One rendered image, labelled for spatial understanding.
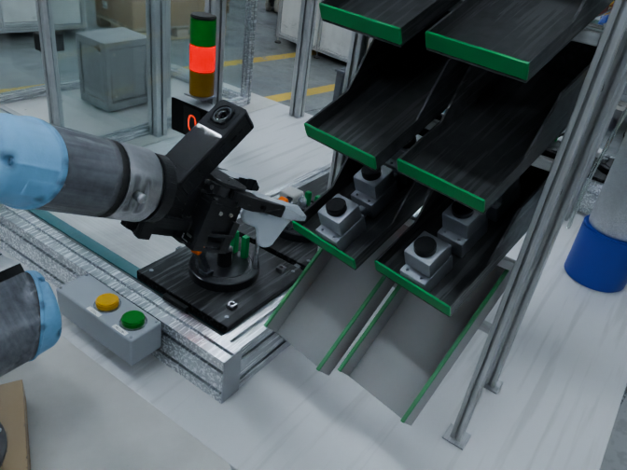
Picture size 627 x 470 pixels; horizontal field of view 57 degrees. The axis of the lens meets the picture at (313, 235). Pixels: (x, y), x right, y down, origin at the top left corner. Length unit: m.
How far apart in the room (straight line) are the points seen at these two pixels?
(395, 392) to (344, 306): 0.16
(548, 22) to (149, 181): 0.48
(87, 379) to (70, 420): 0.09
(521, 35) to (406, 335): 0.47
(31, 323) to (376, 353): 0.51
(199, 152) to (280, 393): 0.59
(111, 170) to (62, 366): 0.67
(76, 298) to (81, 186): 0.62
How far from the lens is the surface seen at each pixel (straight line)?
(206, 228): 0.63
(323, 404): 1.08
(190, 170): 0.60
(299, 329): 0.99
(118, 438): 1.03
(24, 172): 0.51
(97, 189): 0.54
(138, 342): 1.05
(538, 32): 0.74
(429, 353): 0.92
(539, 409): 1.22
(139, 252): 1.32
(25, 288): 0.89
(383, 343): 0.95
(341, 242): 0.84
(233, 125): 0.62
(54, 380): 1.13
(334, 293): 0.98
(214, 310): 1.08
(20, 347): 0.88
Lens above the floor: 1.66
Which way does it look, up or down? 31 degrees down
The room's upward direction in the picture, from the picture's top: 9 degrees clockwise
